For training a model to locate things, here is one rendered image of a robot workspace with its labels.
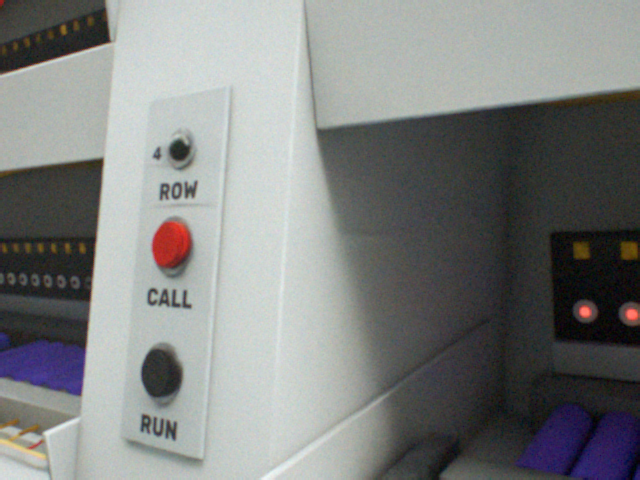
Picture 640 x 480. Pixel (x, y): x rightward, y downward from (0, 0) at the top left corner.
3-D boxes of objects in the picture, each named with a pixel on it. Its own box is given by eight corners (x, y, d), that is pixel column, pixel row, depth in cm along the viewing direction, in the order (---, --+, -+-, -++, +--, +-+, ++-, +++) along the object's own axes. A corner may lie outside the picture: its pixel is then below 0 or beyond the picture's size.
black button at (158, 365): (168, 401, 21) (172, 351, 21) (136, 394, 22) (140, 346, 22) (191, 398, 21) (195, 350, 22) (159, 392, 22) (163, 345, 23)
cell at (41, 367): (102, 372, 46) (17, 404, 41) (87, 369, 47) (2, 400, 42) (99, 347, 46) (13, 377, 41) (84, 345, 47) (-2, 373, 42)
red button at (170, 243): (179, 268, 21) (183, 220, 21) (147, 267, 22) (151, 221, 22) (201, 270, 22) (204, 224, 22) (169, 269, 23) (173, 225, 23)
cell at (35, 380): (120, 375, 45) (35, 409, 40) (104, 372, 46) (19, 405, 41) (117, 350, 45) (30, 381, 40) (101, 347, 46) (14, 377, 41)
